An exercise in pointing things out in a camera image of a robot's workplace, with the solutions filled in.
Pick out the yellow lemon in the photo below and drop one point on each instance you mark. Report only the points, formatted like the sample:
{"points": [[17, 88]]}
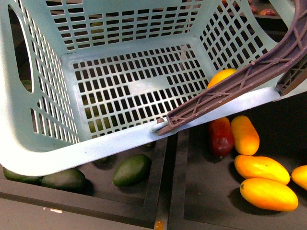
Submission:
{"points": [[218, 77]]}

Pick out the light green plastic basket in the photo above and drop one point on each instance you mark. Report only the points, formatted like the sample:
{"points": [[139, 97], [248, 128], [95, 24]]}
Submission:
{"points": [[85, 79]]}

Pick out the yellow mango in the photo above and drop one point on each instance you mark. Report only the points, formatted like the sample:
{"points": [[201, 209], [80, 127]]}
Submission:
{"points": [[261, 167], [269, 194], [299, 176], [247, 140]]}

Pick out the brown basket handle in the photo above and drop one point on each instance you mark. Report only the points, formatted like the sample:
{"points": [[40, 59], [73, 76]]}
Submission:
{"points": [[287, 59]]}

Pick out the red mango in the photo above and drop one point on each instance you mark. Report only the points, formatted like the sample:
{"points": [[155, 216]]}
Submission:
{"points": [[221, 139]]}

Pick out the green avocado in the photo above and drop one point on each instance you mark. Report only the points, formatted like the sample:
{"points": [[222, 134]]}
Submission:
{"points": [[67, 180], [9, 175], [133, 170]]}

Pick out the orange tape marker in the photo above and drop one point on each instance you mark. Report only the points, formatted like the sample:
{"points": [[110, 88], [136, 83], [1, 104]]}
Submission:
{"points": [[159, 225]]}

